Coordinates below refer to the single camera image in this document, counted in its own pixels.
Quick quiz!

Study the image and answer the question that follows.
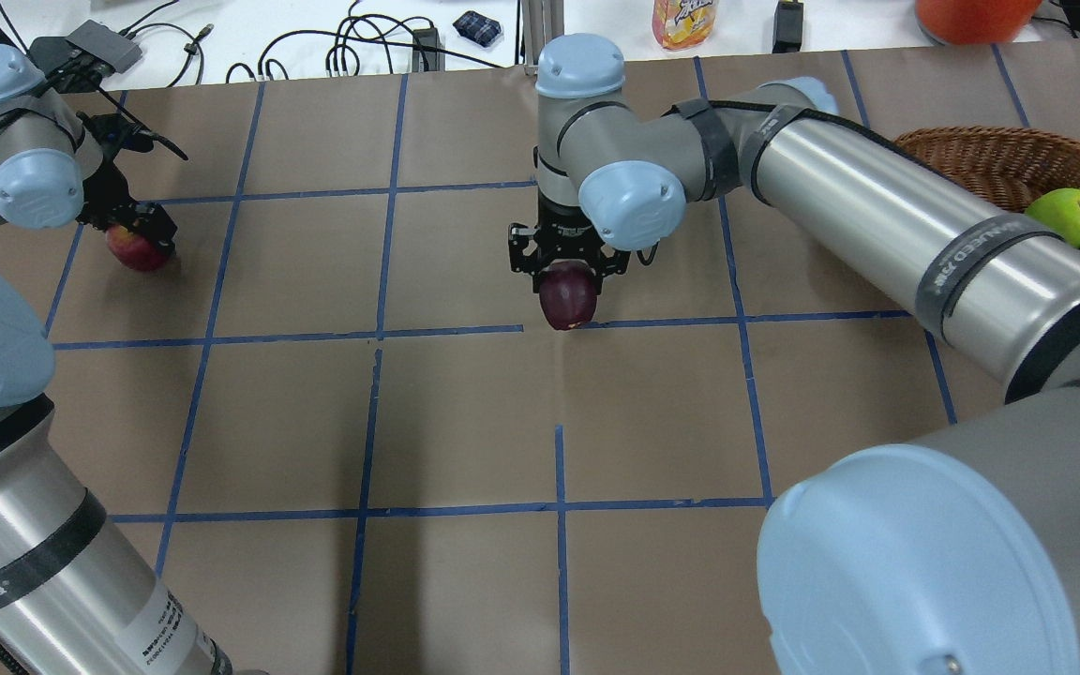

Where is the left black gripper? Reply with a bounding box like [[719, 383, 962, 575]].
[[81, 159, 177, 255]]

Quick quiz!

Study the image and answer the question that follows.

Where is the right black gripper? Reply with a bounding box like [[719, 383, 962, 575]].
[[507, 197, 633, 282]]

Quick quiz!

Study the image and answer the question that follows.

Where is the dark red apple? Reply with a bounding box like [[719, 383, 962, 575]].
[[537, 261, 597, 332]]

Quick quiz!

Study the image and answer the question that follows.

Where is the red yellow apple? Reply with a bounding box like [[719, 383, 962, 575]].
[[104, 225, 174, 273]]

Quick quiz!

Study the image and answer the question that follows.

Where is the green apple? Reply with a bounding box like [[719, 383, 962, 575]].
[[1024, 187, 1080, 249]]

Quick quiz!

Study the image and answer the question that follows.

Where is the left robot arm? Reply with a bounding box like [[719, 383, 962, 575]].
[[0, 43, 235, 674]]

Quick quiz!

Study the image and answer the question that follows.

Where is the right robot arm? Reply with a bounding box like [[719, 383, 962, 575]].
[[527, 120, 1080, 674]]

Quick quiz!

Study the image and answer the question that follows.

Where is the wicker basket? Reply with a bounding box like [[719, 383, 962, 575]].
[[895, 127, 1080, 213]]

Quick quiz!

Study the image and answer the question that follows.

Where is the grey hub box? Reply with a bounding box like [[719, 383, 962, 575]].
[[66, 19, 141, 75]]

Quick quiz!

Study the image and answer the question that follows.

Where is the dark blue checkered pouch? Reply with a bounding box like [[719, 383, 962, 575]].
[[453, 11, 503, 48]]

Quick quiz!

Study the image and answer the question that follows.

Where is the orange juice bottle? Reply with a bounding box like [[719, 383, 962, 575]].
[[651, 0, 717, 51]]

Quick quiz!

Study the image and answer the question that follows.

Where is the black power adapter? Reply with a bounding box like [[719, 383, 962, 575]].
[[771, 0, 804, 54]]

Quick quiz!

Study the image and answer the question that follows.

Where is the orange bucket with lid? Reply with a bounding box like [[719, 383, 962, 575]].
[[914, 1, 1042, 44]]

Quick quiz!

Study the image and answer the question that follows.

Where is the aluminium frame post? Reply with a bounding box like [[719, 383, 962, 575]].
[[521, 0, 565, 76]]

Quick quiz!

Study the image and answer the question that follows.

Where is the black cable bundle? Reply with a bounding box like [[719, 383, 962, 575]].
[[226, 0, 503, 83]]

